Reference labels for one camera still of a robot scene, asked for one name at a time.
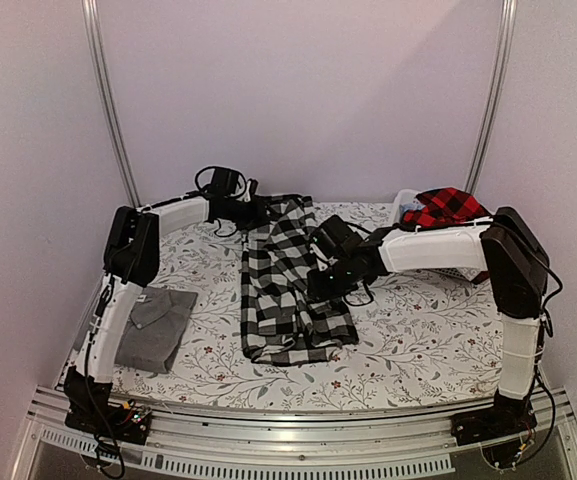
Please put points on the floral white tablecloth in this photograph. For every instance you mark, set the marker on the floral white tablecloth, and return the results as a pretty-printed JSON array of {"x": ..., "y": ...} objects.
[{"x": 424, "y": 339}]

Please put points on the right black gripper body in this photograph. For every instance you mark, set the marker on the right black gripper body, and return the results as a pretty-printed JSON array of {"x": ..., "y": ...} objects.
[{"x": 341, "y": 280}]

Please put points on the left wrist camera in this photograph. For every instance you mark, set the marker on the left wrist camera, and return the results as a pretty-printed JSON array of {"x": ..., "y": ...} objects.
[{"x": 225, "y": 182}]

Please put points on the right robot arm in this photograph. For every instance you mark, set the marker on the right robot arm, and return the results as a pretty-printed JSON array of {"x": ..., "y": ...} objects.
[{"x": 500, "y": 245}]

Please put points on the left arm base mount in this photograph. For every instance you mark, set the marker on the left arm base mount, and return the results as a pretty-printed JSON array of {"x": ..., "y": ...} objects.
[{"x": 91, "y": 412}]

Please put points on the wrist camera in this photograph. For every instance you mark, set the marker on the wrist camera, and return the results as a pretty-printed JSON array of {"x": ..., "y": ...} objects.
[
  {"x": 334, "y": 239},
  {"x": 225, "y": 182}
]

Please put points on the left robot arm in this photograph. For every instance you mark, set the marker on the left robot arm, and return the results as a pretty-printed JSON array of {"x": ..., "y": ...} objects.
[{"x": 131, "y": 261}]

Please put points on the blue garment in basket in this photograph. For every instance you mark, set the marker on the blue garment in basket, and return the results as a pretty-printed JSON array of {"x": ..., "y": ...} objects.
[{"x": 411, "y": 206}]

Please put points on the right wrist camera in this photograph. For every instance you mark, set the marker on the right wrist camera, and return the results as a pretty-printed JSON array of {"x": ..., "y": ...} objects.
[{"x": 334, "y": 239}]

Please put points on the black white plaid shirt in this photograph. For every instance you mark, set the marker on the black white plaid shirt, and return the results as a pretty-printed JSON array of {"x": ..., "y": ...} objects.
[{"x": 279, "y": 324}]

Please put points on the aluminium frame post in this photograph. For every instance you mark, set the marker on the aluminium frame post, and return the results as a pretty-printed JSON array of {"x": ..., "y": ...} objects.
[
  {"x": 496, "y": 85},
  {"x": 92, "y": 26}
]

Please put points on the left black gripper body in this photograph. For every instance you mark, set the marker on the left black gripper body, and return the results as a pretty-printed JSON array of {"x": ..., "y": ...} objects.
[{"x": 245, "y": 216}]

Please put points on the left aluminium frame post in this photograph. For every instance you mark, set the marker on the left aluminium frame post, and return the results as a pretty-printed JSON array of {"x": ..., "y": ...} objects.
[{"x": 92, "y": 26}]

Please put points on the white plastic laundry basket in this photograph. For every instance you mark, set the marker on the white plastic laundry basket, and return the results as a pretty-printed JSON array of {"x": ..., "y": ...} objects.
[{"x": 454, "y": 251}]

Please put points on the right aluminium frame post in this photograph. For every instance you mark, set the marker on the right aluminium frame post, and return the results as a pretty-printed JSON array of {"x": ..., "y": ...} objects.
[{"x": 496, "y": 85}]

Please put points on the front aluminium rail frame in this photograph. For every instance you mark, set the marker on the front aluminium rail frame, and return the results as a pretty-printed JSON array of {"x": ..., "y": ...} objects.
[{"x": 193, "y": 442}]

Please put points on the folded grey button shirt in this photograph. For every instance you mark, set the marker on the folded grey button shirt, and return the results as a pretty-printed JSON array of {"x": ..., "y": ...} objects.
[{"x": 155, "y": 329}]

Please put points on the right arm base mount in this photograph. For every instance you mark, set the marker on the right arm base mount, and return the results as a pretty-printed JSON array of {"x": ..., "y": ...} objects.
[{"x": 504, "y": 417}]

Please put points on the red black plaid shirt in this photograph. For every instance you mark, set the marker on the red black plaid shirt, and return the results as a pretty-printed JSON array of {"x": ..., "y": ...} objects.
[{"x": 447, "y": 206}]

